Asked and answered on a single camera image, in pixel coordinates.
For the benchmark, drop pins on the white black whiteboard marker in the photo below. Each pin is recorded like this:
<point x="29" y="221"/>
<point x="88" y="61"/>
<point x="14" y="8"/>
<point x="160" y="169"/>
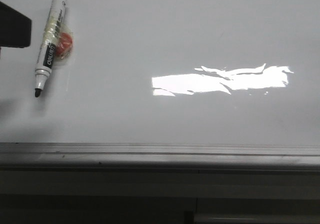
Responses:
<point x="48" y="48"/>

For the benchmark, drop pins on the red round magnet taped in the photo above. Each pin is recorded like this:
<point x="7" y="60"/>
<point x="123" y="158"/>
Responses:
<point x="65" y="45"/>

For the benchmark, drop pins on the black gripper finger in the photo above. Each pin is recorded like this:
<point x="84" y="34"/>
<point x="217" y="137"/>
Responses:
<point x="15" y="28"/>

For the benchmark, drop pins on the white whiteboard with aluminium frame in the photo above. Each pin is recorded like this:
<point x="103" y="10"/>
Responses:
<point x="168" y="83"/>

